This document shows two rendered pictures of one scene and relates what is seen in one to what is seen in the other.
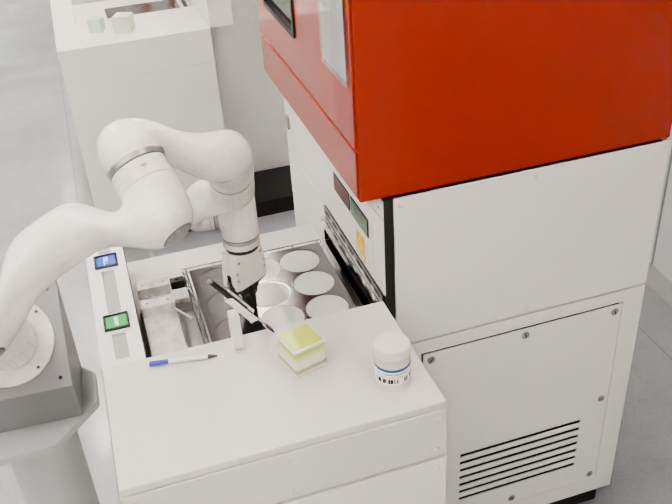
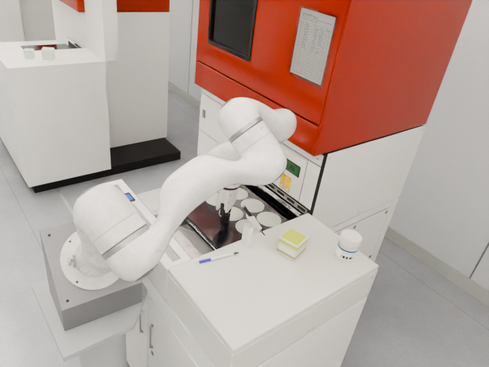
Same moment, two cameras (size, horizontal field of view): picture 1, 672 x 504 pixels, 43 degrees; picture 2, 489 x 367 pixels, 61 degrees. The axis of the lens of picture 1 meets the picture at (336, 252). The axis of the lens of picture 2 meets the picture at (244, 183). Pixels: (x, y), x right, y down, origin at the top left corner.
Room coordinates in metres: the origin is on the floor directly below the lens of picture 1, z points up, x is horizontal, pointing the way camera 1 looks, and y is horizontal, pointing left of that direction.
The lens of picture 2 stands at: (0.42, 0.73, 1.88)
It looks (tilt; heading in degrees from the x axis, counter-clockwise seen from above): 31 degrees down; 334
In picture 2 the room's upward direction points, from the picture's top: 8 degrees clockwise
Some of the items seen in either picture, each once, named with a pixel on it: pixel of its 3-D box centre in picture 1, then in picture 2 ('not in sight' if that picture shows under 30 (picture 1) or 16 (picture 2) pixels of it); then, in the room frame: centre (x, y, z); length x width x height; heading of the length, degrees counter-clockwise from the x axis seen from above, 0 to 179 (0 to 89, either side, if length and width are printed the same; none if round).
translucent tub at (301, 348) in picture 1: (301, 349); (292, 244); (1.32, 0.08, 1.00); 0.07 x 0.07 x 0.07; 32
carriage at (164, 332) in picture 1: (164, 334); (175, 242); (1.58, 0.41, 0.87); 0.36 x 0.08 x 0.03; 16
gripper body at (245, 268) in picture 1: (244, 262); (228, 194); (1.62, 0.21, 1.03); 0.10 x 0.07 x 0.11; 137
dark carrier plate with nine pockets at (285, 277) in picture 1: (271, 293); (231, 212); (1.67, 0.16, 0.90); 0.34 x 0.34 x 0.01; 16
